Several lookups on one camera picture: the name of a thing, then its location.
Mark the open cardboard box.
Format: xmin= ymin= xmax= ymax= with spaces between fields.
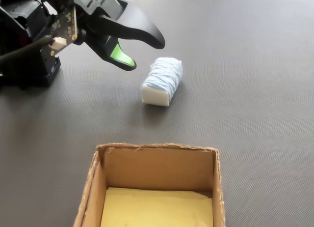
xmin=73 ymin=142 xmax=225 ymax=227

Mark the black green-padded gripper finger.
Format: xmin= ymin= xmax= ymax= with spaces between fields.
xmin=78 ymin=7 xmax=137 ymax=71

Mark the white block blue yarn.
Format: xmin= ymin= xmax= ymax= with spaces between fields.
xmin=141 ymin=57 xmax=184 ymax=107

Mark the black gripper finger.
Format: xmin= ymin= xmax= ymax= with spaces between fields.
xmin=99 ymin=2 xmax=166 ymax=50

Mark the yellow sheet box lining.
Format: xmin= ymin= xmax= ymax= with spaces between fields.
xmin=100 ymin=186 xmax=213 ymax=227

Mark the black sleeved cable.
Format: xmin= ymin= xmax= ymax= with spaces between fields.
xmin=0 ymin=36 xmax=55 ymax=65

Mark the white cable connector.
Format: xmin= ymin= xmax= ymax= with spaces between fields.
xmin=51 ymin=36 xmax=68 ymax=51

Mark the green camera circuit board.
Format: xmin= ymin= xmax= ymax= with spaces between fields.
xmin=50 ymin=6 xmax=81 ymax=47

